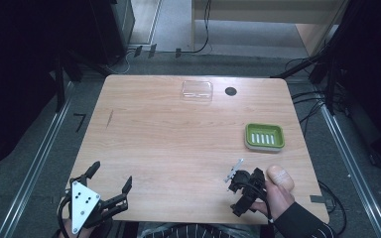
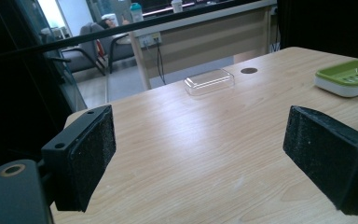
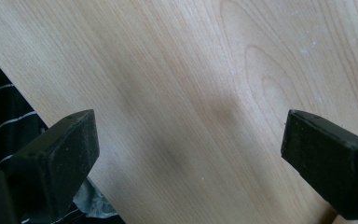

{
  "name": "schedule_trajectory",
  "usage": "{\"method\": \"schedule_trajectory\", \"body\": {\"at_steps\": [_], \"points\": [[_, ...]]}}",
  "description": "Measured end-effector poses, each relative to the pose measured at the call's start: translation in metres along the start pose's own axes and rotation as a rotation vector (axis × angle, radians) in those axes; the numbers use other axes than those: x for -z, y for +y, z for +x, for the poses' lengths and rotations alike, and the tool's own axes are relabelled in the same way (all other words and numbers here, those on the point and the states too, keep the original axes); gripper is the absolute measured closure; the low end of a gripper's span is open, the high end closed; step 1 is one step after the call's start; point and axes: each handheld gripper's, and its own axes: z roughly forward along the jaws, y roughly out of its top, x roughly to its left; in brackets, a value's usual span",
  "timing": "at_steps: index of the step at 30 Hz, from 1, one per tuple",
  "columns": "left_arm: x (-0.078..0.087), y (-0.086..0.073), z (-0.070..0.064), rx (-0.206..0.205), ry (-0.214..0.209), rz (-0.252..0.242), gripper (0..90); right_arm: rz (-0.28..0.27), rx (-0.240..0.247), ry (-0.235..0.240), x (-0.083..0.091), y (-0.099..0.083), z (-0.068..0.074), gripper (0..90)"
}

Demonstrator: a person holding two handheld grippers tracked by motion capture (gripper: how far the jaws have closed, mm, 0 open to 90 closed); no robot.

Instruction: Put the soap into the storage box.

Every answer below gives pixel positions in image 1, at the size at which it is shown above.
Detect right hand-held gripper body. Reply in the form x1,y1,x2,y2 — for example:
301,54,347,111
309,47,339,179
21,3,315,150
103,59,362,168
223,158,270,218

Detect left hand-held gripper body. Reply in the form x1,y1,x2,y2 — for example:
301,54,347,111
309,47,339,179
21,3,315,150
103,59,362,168
60,177,129,235

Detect person's right hand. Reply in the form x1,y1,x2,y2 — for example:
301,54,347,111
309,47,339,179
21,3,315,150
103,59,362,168
251,165,296,222

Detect person's left hand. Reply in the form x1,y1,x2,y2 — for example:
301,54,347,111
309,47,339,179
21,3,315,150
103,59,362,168
59,217,95,238

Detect green soap dish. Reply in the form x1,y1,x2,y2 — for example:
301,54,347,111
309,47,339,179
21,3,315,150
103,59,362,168
243,122,286,153

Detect person's striped dark clothing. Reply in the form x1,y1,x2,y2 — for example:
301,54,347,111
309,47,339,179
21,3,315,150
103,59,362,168
138,221,266,238

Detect black metal stand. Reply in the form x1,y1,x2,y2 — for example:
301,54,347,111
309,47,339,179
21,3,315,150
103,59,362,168
270,33,348,115
53,49,84,114

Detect clear plastic container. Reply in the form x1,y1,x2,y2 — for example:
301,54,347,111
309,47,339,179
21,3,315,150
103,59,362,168
182,79,214,102

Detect black cabinet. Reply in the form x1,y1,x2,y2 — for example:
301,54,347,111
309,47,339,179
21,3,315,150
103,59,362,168
88,0,137,66

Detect light wooden desk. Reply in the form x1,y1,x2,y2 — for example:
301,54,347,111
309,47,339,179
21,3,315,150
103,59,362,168
190,0,350,58

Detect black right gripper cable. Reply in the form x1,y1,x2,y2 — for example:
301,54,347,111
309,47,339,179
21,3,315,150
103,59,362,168
241,180,276,238

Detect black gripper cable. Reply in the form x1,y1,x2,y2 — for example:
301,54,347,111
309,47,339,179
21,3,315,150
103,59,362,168
241,180,276,238
57,195,73,238

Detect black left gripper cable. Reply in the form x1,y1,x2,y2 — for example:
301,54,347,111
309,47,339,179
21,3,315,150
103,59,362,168
57,195,73,238

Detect aluminium floor rail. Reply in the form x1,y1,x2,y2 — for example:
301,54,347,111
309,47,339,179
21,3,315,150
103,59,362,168
0,81,76,238
319,104,381,238

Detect black floor cable loop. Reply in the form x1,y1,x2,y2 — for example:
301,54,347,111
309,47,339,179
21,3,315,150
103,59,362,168
317,178,349,236

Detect bundle of black floor cables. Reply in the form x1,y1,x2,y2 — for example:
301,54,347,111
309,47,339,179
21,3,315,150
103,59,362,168
290,88,331,138

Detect black hanging cable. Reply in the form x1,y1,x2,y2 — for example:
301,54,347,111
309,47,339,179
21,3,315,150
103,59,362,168
178,0,213,56

